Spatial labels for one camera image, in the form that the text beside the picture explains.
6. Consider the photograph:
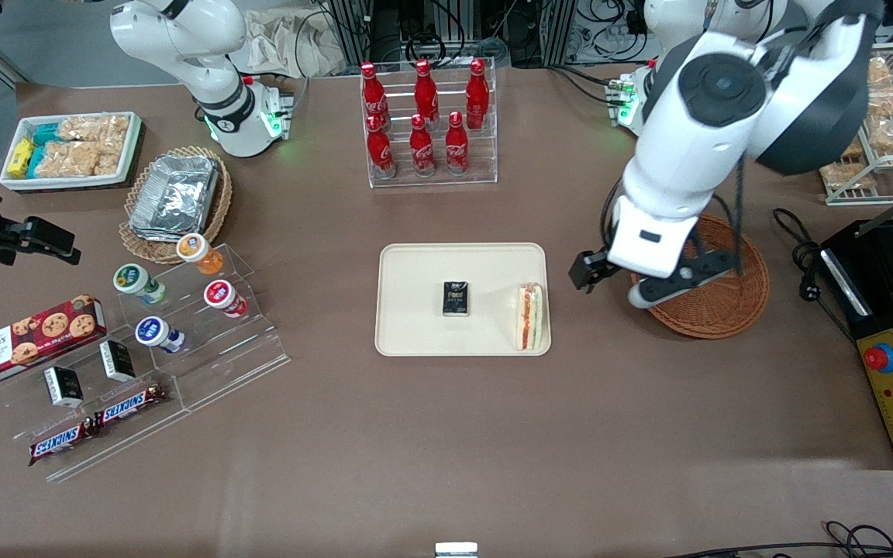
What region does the clear acrylic bottle rack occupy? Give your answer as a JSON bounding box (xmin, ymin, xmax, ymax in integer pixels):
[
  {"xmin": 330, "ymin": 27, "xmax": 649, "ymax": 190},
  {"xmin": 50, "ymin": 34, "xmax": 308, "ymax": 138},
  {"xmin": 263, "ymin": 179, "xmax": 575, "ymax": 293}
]
[{"xmin": 360, "ymin": 58, "xmax": 498, "ymax": 189}]

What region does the white wire rack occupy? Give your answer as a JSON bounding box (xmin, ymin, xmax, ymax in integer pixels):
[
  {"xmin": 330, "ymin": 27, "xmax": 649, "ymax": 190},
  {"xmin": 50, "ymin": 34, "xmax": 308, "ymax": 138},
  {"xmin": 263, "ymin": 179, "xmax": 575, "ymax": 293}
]
[{"xmin": 819, "ymin": 43, "xmax": 893, "ymax": 207}]

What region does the blue lid yogurt cup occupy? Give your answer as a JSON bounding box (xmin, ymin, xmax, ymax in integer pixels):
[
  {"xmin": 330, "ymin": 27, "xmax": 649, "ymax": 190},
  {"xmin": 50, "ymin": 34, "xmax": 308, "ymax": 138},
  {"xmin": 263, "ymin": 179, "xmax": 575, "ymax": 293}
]
[{"xmin": 135, "ymin": 316, "xmax": 186, "ymax": 354}]

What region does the brown round wicker basket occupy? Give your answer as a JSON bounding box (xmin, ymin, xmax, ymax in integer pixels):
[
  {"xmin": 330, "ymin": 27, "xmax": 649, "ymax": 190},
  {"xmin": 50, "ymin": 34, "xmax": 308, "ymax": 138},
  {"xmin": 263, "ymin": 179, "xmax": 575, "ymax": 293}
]
[{"xmin": 630, "ymin": 214, "xmax": 771, "ymax": 340}]

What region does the white rectangular snack bin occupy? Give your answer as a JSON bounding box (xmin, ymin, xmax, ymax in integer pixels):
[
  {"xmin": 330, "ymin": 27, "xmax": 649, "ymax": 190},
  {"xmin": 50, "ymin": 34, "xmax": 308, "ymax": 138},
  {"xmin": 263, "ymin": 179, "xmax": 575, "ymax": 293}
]
[{"xmin": 0, "ymin": 112, "xmax": 143, "ymax": 191}]

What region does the small black box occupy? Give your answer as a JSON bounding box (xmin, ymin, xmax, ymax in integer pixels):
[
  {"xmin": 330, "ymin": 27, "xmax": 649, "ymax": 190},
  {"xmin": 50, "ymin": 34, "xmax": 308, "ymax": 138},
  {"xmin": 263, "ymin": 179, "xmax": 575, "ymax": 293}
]
[
  {"xmin": 43, "ymin": 366, "xmax": 84, "ymax": 408},
  {"xmin": 442, "ymin": 281, "xmax": 471, "ymax": 319},
  {"xmin": 99, "ymin": 339, "xmax": 136, "ymax": 383}
]

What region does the clear acrylic stepped stand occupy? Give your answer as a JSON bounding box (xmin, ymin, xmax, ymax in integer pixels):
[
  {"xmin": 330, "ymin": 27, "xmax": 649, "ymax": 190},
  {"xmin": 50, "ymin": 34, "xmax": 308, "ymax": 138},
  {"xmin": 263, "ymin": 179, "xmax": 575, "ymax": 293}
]
[{"xmin": 0, "ymin": 244, "xmax": 291, "ymax": 483}]

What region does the light flat wicker basket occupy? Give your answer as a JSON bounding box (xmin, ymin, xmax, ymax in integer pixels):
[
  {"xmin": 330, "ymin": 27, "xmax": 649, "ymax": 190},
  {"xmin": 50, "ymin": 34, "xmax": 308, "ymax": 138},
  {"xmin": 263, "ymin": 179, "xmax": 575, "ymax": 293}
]
[{"xmin": 119, "ymin": 146, "xmax": 233, "ymax": 265}]

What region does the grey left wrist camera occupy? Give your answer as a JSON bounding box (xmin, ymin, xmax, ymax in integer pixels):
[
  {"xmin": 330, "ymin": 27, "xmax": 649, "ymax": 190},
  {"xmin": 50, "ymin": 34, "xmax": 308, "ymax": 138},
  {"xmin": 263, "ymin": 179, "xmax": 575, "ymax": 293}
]
[{"xmin": 627, "ymin": 275, "xmax": 699, "ymax": 310}]

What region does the thin black cable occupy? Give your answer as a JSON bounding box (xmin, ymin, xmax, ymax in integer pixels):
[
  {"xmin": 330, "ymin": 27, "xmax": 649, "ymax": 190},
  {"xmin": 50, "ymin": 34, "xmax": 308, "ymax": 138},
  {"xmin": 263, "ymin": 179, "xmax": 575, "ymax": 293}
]
[{"xmin": 664, "ymin": 521, "xmax": 893, "ymax": 558}]

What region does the beige cloth bag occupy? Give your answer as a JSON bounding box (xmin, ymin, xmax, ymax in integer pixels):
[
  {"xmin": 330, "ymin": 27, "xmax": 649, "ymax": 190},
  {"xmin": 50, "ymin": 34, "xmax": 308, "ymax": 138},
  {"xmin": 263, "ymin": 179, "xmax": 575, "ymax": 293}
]
[{"xmin": 229, "ymin": 8, "xmax": 347, "ymax": 78}]

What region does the aluminium profile frame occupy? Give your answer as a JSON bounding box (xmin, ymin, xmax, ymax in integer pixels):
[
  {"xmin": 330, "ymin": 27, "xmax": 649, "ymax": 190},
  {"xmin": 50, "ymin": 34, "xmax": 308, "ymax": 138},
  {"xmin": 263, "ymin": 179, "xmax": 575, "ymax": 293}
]
[{"xmin": 326, "ymin": 0, "xmax": 579, "ymax": 67}]

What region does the beige plastic tray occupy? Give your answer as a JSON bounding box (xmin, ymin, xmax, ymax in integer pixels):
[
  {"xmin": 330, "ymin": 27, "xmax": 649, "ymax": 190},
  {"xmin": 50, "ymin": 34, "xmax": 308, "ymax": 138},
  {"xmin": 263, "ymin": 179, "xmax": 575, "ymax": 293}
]
[{"xmin": 375, "ymin": 243, "xmax": 552, "ymax": 357}]

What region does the red Walkers cookie box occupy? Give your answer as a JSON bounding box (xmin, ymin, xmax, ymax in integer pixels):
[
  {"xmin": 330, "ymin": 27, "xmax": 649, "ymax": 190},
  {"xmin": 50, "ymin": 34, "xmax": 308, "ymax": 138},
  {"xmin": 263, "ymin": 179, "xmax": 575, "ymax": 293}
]
[{"xmin": 0, "ymin": 294, "xmax": 107, "ymax": 390}]

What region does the triangle sandwich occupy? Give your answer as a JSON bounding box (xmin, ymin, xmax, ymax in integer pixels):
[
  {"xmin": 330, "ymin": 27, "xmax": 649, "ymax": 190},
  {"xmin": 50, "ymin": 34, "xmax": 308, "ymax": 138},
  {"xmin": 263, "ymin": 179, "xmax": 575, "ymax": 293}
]
[{"xmin": 514, "ymin": 282, "xmax": 546, "ymax": 352}]

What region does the orange lid yogurt cup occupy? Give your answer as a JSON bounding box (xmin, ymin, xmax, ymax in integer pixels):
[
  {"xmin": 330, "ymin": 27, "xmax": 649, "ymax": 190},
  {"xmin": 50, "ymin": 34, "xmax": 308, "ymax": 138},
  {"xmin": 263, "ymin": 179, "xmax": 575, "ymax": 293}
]
[{"xmin": 177, "ymin": 233, "xmax": 225, "ymax": 276}]

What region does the black cable with plug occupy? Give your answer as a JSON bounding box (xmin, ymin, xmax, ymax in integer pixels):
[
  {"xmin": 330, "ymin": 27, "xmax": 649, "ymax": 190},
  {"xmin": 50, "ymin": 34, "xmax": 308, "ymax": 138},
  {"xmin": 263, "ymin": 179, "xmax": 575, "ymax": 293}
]
[{"xmin": 772, "ymin": 208, "xmax": 858, "ymax": 342}]

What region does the green lid yogurt cup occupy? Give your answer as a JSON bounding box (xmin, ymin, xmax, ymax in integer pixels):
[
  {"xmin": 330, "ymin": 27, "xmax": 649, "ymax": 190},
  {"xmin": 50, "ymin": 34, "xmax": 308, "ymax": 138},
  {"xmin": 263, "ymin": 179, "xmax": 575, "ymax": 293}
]
[{"xmin": 113, "ymin": 263, "xmax": 167, "ymax": 305}]

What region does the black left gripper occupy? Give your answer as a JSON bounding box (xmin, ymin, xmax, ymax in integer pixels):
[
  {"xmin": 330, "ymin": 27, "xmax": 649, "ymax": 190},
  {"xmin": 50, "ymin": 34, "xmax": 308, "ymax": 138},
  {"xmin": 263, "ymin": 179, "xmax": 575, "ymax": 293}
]
[{"xmin": 568, "ymin": 246, "xmax": 736, "ymax": 295}]

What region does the Snickers bar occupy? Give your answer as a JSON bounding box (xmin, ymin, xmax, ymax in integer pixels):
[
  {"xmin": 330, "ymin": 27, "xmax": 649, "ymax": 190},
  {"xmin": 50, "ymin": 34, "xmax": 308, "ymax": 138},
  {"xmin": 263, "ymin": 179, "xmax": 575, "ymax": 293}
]
[
  {"xmin": 94, "ymin": 381, "xmax": 169, "ymax": 429},
  {"xmin": 28, "ymin": 418, "xmax": 100, "ymax": 467}
]

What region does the red Coca-Cola bottle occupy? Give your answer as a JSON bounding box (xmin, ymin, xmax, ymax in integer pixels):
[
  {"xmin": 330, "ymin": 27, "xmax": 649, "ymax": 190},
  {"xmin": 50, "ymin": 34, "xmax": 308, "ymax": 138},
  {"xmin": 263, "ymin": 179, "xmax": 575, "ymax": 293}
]
[
  {"xmin": 414, "ymin": 60, "xmax": 440, "ymax": 129},
  {"xmin": 366, "ymin": 115, "xmax": 398, "ymax": 180},
  {"xmin": 360, "ymin": 62, "xmax": 390, "ymax": 131},
  {"xmin": 409, "ymin": 114, "xmax": 436, "ymax": 178},
  {"xmin": 446, "ymin": 111, "xmax": 470, "ymax": 177},
  {"xmin": 466, "ymin": 59, "xmax": 490, "ymax": 129}
]

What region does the yellow snack packet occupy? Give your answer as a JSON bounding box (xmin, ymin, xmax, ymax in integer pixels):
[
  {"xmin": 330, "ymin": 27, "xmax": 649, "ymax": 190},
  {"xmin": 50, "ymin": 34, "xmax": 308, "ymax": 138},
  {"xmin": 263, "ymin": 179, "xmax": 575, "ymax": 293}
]
[{"xmin": 9, "ymin": 138, "xmax": 35, "ymax": 179}]

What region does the red lid yogurt cup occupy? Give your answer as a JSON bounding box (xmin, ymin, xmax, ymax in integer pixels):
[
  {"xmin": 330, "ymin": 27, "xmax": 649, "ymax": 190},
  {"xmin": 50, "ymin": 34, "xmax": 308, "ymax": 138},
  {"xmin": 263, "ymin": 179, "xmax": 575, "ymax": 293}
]
[{"xmin": 204, "ymin": 280, "xmax": 249, "ymax": 319}]

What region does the black sealing machine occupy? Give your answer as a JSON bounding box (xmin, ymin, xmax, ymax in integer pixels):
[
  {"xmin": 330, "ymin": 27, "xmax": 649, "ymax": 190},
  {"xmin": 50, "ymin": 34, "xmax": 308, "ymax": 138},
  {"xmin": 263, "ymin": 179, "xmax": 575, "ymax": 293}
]
[{"xmin": 819, "ymin": 178, "xmax": 893, "ymax": 471}]

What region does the aluminium foil tray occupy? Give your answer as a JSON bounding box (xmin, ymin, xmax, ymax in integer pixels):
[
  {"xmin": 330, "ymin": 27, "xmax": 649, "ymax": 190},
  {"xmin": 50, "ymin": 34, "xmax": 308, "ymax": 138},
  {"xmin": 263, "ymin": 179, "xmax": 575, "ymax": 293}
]
[{"xmin": 129, "ymin": 154, "xmax": 220, "ymax": 241}]

